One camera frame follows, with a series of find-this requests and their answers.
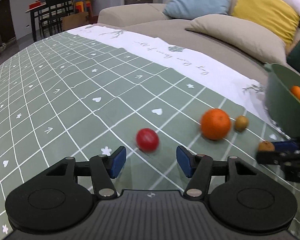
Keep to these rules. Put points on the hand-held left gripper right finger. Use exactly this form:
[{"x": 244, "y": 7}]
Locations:
[{"x": 185, "y": 161}]

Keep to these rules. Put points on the red box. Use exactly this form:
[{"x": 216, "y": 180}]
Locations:
[{"x": 35, "y": 4}]

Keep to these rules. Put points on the brown paper bag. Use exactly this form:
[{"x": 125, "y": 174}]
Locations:
[{"x": 75, "y": 21}]

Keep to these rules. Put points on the beige pillow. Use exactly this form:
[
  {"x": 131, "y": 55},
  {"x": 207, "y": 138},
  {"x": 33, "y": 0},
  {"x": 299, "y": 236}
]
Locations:
[{"x": 237, "y": 35}]

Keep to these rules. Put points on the small brown-green kiwi berry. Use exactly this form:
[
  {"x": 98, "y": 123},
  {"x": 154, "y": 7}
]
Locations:
[{"x": 241, "y": 123}]

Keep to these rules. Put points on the green plastic colander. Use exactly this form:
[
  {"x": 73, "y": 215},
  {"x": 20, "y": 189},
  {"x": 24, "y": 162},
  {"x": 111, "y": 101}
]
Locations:
[{"x": 280, "y": 100}]

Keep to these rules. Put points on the brown door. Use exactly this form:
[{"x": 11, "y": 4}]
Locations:
[{"x": 5, "y": 20}]

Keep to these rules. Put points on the yellow pillow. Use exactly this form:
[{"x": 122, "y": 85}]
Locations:
[{"x": 265, "y": 12}]

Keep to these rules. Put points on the black dining chair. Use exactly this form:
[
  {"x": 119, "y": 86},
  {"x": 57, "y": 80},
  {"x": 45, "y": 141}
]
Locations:
[{"x": 53, "y": 7}]

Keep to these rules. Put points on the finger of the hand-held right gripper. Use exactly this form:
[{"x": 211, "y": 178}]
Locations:
[
  {"x": 270, "y": 157},
  {"x": 286, "y": 146}
]

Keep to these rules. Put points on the green checked tablecloth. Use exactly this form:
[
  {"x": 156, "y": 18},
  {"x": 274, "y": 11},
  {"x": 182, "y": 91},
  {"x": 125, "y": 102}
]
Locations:
[{"x": 65, "y": 92}]

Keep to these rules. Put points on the stacked colourful stools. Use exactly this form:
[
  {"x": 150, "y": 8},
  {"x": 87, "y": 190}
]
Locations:
[{"x": 82, "y": 5}]

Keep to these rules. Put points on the brown longan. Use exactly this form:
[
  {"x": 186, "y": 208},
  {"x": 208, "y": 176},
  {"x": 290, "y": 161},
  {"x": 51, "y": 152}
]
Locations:
[{"x": 266, "y": 146}]

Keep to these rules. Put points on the dark dining table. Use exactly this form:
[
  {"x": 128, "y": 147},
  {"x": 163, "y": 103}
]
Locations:
[{"x": 32, "y": 11}]

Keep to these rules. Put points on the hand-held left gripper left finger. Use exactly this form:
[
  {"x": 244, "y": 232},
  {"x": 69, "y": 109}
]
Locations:
[{"x": 117, "y": 161}]

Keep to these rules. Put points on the small red tomato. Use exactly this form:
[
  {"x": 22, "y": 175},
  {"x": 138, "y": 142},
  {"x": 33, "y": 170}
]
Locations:
[{"x": 147, "y": 140}]

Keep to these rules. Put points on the orange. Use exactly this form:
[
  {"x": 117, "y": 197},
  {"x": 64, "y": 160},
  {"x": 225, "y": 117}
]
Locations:
[
  {"x": 297, "y": 93},
  {"x": 215, "y": 123}
]

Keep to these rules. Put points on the light blue pillow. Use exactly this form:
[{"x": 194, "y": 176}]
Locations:
[{"x": 197, "y": 1}]

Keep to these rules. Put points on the beige sofa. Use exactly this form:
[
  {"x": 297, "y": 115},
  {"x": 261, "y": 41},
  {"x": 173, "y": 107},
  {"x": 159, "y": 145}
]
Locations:
[{"x": 145, "y": 15}]

